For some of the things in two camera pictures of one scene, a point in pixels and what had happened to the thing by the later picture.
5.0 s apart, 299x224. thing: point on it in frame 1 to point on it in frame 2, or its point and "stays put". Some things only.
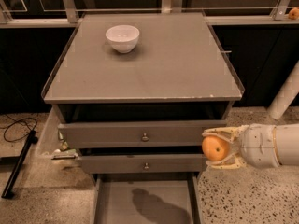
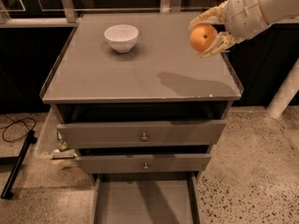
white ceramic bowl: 122,37 stays put
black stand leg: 31,139 stays put
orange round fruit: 215,148 to 202,35
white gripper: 259,146 to 244,17
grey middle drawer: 142,163 stays put
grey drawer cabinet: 134,93 stays put
